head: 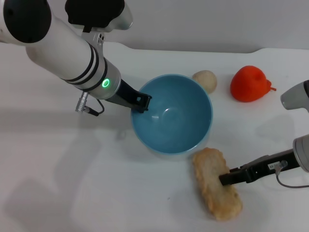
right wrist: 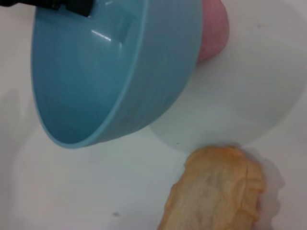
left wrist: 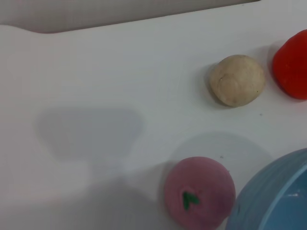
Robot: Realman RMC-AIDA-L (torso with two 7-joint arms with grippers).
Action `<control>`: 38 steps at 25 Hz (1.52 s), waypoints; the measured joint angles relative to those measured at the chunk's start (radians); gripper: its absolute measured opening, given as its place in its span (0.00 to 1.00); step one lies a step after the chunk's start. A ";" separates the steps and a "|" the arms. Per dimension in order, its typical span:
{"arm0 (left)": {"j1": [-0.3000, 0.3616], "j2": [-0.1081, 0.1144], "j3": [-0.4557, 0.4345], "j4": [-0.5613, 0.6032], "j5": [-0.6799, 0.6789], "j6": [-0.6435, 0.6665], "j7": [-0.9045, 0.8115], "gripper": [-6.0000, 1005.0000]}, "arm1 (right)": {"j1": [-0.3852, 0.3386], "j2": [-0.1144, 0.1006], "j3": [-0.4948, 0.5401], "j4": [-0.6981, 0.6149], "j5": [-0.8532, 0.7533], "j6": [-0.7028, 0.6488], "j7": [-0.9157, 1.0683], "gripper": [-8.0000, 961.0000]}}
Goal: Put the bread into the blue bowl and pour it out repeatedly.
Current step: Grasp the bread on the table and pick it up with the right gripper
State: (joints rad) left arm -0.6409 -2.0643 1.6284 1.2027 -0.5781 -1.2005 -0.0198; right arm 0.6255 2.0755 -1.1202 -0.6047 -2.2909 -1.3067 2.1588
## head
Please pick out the long toasted bread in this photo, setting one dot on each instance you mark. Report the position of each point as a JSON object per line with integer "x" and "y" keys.
{"x": 212, "y": 198}

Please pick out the blue bowl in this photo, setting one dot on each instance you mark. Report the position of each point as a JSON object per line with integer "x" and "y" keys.
{"x": 173, "y": 125}

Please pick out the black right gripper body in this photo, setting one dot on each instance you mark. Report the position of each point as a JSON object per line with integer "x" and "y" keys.
{"x": 265, "y": 166}

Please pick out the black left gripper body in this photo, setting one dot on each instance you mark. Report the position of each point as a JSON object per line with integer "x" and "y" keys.
{"x": 126, "y": 96}

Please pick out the beige round bun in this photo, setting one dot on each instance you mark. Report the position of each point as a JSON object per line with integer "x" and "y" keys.
{"x": 208, "y": 78}

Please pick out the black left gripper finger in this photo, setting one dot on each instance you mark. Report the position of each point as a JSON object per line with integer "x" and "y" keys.
{"x": 143, "y": 102}

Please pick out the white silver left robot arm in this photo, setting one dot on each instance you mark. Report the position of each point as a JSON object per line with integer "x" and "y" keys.
{"x": 60, "y": 48}

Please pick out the red pepper toy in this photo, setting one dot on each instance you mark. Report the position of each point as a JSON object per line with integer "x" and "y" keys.
{"x": 248, "y": 84}

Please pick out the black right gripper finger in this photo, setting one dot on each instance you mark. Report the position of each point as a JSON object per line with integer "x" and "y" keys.
{"x": 234, "y": 178}

